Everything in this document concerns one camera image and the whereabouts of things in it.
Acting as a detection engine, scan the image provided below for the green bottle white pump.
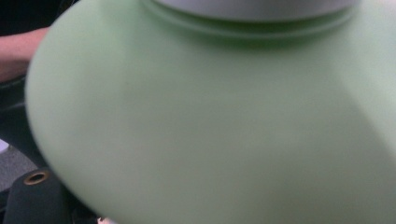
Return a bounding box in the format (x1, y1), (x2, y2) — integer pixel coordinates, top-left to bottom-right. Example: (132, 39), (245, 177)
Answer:
(25, 0), (396, 224)

